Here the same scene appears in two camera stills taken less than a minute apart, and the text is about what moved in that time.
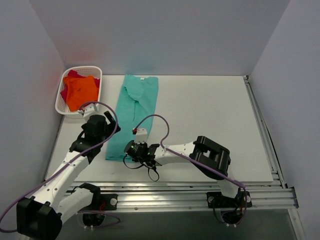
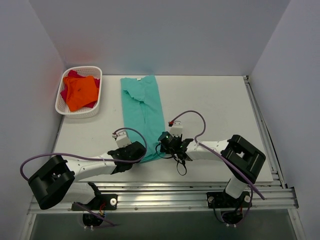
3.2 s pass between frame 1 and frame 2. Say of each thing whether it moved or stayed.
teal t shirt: moved
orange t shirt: stayed
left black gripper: moved
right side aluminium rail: stayed
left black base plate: stayed
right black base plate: stayed
